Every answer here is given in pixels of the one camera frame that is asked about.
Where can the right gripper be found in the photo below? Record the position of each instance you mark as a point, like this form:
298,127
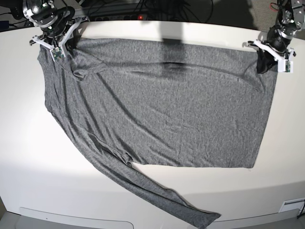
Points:
65,35

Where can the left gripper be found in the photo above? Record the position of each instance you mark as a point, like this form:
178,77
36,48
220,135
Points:
271,50

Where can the grey long-sleeve T-shirt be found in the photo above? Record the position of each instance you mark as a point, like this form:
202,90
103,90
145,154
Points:
158,103

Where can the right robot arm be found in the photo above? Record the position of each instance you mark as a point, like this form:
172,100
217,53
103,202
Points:
44,13

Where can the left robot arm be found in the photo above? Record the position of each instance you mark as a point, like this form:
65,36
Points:
290,18

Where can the black power strip red light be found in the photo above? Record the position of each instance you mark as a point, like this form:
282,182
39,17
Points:
128,17

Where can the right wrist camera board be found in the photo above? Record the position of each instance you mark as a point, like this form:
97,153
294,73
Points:
57,53

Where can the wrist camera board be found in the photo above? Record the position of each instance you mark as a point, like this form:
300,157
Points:
285,66
57,53

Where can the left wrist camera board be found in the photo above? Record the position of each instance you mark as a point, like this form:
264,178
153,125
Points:
285,66

